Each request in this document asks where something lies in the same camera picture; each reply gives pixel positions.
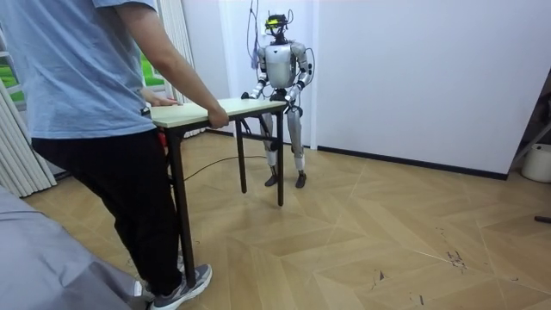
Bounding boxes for pale green table black legs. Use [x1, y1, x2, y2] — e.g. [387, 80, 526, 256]
[148, 96, 288, 288]

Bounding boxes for window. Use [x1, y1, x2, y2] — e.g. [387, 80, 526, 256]
[0, 25, 167, 104]

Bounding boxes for robot legs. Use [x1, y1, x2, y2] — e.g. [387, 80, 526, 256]
[259, 102, 308, 189]

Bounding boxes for robot body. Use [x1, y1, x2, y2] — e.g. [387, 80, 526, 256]
[257, 10, 305, 104]

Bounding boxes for white pleated curtain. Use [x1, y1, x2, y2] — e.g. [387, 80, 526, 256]
[155, 0, 195, 105]
[0, 80, 58, 199]

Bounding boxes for grey bed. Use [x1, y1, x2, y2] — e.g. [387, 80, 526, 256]
[0, 186, 150, 310]

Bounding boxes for white round bin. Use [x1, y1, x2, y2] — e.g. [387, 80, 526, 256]
[520, 142, 551, 184]

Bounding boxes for cable bundle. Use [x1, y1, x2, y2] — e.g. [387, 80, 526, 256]
[245, 0, 262, 71]

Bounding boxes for black floor cable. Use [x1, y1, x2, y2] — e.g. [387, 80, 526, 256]
[183, 154, 269, 183]

